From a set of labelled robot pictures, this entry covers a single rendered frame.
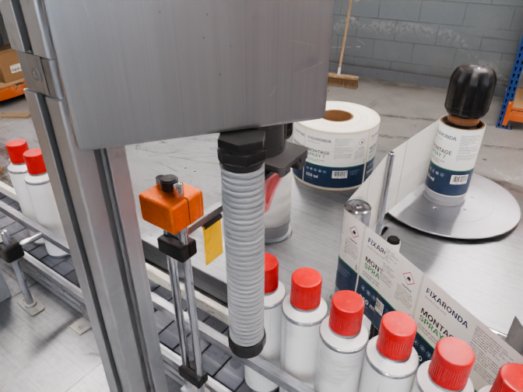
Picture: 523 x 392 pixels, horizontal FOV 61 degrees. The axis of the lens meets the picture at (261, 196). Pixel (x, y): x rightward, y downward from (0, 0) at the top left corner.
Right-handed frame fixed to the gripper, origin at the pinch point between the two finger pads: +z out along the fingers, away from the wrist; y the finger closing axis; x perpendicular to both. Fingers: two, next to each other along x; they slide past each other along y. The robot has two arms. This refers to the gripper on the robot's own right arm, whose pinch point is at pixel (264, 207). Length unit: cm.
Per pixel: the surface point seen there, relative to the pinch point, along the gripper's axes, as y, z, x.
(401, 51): 115, 90, -414
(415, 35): 104, 73, -416
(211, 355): 1.1, 18.7, 12.8
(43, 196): 37.7, 4.8, 11.3
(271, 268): -8.8, -1.7, 11.5
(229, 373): -2.9, 18.7, 13.7
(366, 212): -12.0, 0.9, -7.4
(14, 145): 44.6, -2.3, 9.9
